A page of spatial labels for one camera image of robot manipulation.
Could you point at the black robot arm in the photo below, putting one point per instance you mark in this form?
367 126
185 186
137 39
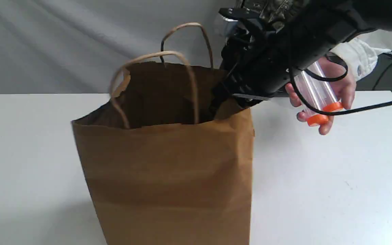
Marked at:
323 24

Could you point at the clear tube orange cap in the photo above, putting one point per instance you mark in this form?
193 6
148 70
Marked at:
327 98
305 85

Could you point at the clear tube orange cap front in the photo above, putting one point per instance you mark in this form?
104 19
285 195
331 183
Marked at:
305 85

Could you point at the white backdrop cloth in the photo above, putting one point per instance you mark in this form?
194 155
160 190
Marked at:
75 46

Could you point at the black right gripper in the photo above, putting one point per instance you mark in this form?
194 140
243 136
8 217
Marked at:
257 55

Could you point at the brown paper bag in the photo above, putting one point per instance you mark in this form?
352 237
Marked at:
160 166

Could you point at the person's right hand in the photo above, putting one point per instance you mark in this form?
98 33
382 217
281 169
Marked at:
344 90

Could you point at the person in white jacket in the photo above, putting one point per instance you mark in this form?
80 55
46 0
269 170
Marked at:
360 54

